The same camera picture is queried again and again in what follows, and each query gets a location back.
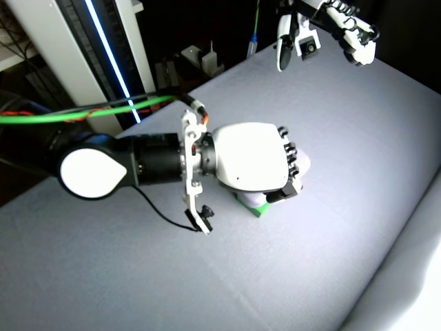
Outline translucent tube with blue cap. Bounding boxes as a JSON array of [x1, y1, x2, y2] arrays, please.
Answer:
[[245, 31, 259, 59]]

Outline small white box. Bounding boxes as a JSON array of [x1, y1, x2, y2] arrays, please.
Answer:
[[181, 45, 203, 65]]

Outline green rectangular block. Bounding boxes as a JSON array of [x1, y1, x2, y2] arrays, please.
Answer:
[[236, 192, 269, 219]]

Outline black power strip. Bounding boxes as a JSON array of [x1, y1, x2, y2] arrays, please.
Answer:
[[154, 60, 181, 91]]

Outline grey table cloth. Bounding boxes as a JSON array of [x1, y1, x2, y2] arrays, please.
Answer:
[[0, 36, 441, 331]]

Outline white column with blue light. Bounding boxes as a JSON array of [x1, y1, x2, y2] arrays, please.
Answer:
[[6, 0, 156, 130]]

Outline white shelf board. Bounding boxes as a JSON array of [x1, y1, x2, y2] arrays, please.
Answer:
[[0, 43, 37, 72]]

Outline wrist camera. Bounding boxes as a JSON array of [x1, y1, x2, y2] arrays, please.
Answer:
[[184, 203, 215, 237], [295, 15, 322, 61]]

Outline thin green cable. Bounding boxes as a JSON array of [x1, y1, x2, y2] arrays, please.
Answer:
[[252, 0, 262, 34]]

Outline thin black cable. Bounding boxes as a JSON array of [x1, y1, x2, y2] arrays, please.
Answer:
[[137, 188, 203, 234]]

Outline thick green cable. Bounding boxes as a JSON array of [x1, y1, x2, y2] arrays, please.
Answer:
[[0, 95, 178, 125]]

